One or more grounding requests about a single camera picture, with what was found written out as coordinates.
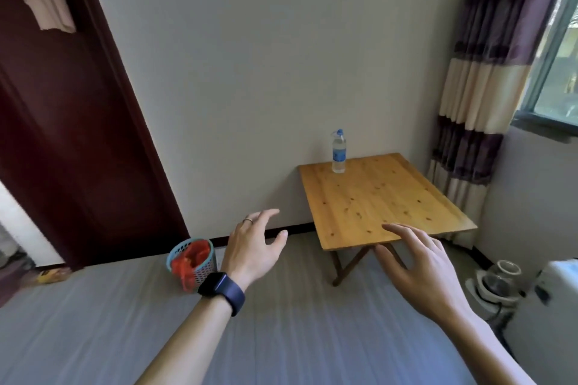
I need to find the dark metal window frame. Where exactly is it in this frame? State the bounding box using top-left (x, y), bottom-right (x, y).
top-left (510, 0), bottom-right (578, 144)

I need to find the blue rim woven basket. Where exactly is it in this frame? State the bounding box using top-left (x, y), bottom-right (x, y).
top-left (166, 238), bottom-right (217, 286)

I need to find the dark red door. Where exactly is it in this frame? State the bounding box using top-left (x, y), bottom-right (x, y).
top-left (0, 0), bottom-right (190, 271)

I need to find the yellow floor packet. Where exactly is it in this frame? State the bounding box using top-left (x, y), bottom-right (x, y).
top-left (37, 267), bottom-right (72, 285)

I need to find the red plastic bag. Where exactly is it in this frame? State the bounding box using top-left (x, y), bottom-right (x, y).
top-left (171, 240), bottom-right (212, 293)

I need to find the white ribbed suitcase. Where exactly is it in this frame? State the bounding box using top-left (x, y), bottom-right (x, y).
top-left (503, 258), bottom-right (578, 385)

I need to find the black kettle cable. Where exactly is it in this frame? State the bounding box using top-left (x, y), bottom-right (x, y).
top-left (487, 303), bottom-right (518, 354)

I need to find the person's left hand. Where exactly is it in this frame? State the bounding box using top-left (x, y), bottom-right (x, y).
top-left (220, 208), bottom-right (289, 293)

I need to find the black smartwatch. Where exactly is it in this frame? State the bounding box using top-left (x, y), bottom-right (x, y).
top-left (197, 271), bottom-right (246, 318)

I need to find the large blue handle water bottle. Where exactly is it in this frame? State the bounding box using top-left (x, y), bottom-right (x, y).
top-left (331, 129), bottom-right (347, 174)

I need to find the person's left forearm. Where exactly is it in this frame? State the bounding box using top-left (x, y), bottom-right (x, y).
top-left (135, 297), bottom-right (234, 385)

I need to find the person's right hand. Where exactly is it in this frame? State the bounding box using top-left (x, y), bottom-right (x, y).
top-left (373, 223), bottom-right (475, 327)

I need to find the cream and purple curtain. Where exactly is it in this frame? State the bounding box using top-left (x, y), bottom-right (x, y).
top-left (426, 0), bottom-right (578, 250)

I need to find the wooden table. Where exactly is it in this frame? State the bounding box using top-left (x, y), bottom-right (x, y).
top-left (299, 152), bottom-right (479, 287)

